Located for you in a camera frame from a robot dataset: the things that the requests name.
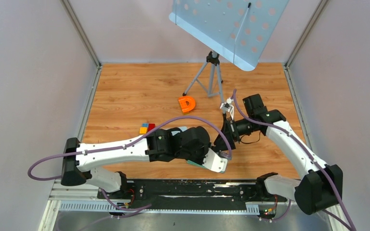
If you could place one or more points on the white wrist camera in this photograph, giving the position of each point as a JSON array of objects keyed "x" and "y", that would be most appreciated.
[
  {"x": 227, "y": 107},
  {"x": 213, "y": 162}
]

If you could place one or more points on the light blue cleaning cloth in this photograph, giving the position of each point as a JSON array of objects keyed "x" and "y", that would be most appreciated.
[{"x": 181, "y": 129}]

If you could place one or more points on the stacked colourful toy bricks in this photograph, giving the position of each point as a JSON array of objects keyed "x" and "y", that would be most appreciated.
[{"x": 146, "y": 127}]

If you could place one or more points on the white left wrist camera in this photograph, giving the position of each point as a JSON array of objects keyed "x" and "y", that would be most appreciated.
[{"x": 213, "y": 162}]

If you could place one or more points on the perforated light blue stand tray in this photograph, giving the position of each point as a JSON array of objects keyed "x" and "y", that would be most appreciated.
[{"x": 238, "y": 30}]

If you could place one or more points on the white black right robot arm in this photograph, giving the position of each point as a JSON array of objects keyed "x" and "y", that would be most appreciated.
[{"x": 319, "y": 186}]

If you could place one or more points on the grey tripod stand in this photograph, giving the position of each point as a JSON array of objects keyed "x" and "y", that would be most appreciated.
[{"x": 215, "y": 82}]

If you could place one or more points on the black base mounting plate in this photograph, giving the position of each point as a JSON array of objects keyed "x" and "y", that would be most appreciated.
[{"x": 186, "y": 195}]

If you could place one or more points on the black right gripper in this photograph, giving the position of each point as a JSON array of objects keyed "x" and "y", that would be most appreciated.
[{"x": 227, "y": 130}]

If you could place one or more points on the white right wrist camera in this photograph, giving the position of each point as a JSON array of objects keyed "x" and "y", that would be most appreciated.
[{"x": 227, "y": 107}]

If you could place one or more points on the orange D-shaped toy block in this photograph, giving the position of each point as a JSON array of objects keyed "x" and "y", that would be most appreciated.
[{"x": 187, "y": 104}]

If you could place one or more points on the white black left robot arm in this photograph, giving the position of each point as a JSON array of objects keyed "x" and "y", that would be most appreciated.
[{"x": 85, "y": 162}]

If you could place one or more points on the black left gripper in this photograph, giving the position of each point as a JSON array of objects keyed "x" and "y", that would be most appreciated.
[{"x": 200, "y": 160}]

